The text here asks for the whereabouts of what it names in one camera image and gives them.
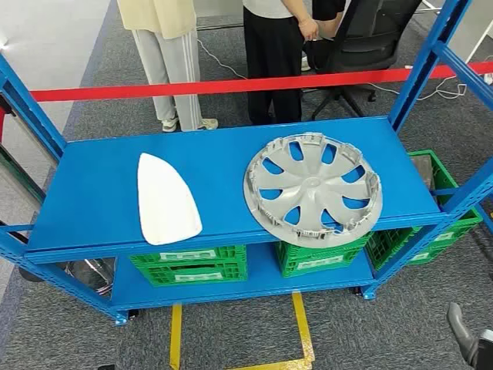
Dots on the black office chair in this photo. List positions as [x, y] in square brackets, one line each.
[365, 35]

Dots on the red barrier belt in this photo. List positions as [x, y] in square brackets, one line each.
[192, 87]

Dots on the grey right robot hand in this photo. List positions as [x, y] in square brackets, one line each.
[462, 334]

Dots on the blue metal shelf rack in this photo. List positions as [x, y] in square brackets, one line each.
[96, 194]

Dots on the white triangular plastic cover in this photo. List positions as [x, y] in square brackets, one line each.
[165, 204]

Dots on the chrome stanchion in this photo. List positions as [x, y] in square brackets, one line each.
[92, 278]

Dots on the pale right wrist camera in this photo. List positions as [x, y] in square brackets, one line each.
[486, 336]

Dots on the grey plastic wheel hubcap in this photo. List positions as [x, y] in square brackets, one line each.
[307, 185]

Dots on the person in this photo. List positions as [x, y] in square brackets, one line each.
[173, 56]
[327, 10]
[269, 56]

